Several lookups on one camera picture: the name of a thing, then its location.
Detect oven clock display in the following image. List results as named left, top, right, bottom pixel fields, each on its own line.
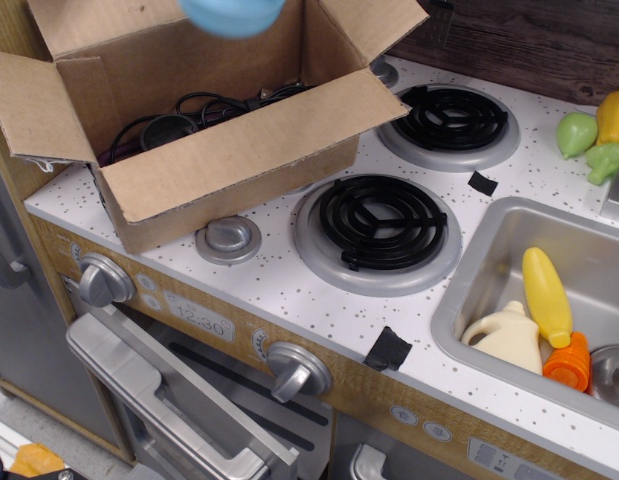
left=163, top=291, right=236, bottom=343

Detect yellow toy corn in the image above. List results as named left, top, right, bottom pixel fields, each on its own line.
left=522, top=247, right=573, bottom=349

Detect black tape piece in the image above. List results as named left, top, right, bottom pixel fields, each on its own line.
left=468, top=171, right=498, bottom=197
left=363, top=326, right=412, bottom=372

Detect black tape piece rear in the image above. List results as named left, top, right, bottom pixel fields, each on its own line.
left=468, top=171, right=498, bottom=197

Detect black stove burner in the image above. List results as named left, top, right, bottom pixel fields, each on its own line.
left=294, top=174, right=462, bottom=297
left=378, top=84, right=521, bottom=173

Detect yellow toy bell pepper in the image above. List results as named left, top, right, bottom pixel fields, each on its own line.
left=596, top=90, right=619, bottom=145

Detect silver metal sink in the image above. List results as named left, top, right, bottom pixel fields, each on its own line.
left=431, top=197, right=619, bottom=429

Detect right silver oven knob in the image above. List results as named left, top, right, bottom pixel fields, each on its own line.
left=267, top=341, right=332, bottom=403

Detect left silver oven knob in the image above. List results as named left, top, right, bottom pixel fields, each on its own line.
left=79, top=253, right=136, bottom=308

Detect green toy broccoli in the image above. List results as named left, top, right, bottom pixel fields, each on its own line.
left=585, top=142, right=619, bottom=185

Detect cream toy detergent bottle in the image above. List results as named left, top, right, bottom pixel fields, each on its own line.
left=461, top=301, right=543, bottom=375

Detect silver oven door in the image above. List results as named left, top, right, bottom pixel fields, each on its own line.
left=66, top=307, right=333, bottom=479

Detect silver countertop knob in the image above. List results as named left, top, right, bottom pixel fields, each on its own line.
left=195, top=216, right=262, bottom=265

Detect black tape piece front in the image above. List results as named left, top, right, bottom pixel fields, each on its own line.
left=363, top=326, right=412, bottom=372

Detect rear black stove burner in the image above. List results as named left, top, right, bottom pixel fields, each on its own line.
left=378, top=84, right=521, bottom=173

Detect light blue plastic bowl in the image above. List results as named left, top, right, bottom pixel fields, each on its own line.
left=178, top=0, right=285, bottom=39

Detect black cables in box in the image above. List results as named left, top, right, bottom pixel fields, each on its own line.
left=97, top=83, right=318, bottom=166

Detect silver oven knob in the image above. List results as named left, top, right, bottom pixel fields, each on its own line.
left=267, top=341, right=332, bottom=403
left=79, top=253, right=136, bottom=308

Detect front black stove burner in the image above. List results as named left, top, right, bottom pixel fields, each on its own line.
left=294, top=174, right=462, bottom=297

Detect grey dishwasher door handle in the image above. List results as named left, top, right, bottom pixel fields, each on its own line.
left=348, top=444, right=386, bottom=480

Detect open cardboard box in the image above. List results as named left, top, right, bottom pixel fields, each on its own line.
left=0, top=1, right=426, bottom=254

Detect orange object on floor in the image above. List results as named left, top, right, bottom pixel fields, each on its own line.
left=8, top=443, right=65, bottom=478

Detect orange toy carrot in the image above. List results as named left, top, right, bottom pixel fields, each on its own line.
left=543, top=332, right=591, bottom=392

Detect green toy pear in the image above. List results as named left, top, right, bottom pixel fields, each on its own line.
left=555, top=112, right=598, bottom=159

